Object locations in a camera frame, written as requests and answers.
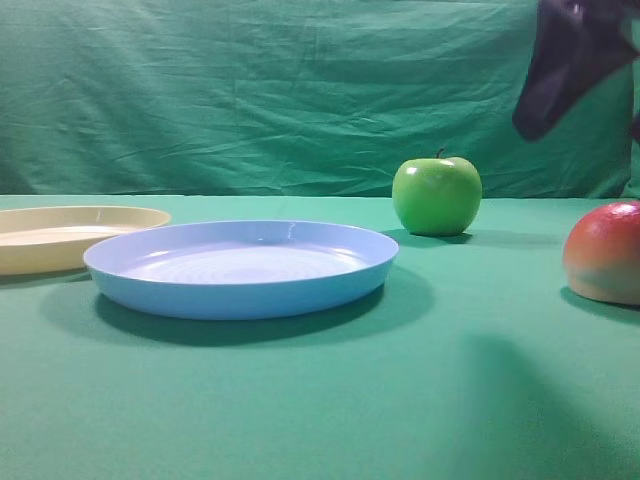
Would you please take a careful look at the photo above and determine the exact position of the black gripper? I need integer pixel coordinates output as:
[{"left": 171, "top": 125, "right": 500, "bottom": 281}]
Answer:
[{"left": 512, "top": 1, "right": 639, "bottom": 141}]

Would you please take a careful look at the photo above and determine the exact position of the red-yellow round bread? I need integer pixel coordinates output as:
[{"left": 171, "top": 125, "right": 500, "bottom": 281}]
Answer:
[{"left": 563, "top": 201, "right": 639, "bottom": 306}]

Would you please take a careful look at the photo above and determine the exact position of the blue plastic plate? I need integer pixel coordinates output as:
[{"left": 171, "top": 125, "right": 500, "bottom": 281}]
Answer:
[{"left": 84, "top": 220, "right": 399, "bottom": 321}]

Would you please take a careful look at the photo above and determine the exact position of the yellow plastic plate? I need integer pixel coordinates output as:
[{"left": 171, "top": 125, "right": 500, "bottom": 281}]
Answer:
[{"left": 1, "top": 205, "right": 171, "bottom": 275}]

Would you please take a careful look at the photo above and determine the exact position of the green apple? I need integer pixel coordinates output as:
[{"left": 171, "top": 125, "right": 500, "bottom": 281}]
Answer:
[{"left": 392, "top": 150, "right": 483, "bottom": 237}]

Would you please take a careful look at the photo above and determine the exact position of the green backdrop cloth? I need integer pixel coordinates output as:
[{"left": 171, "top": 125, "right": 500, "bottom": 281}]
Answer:
[{"left": 1, "top": 1, "right": 639, "bottom": 198}]

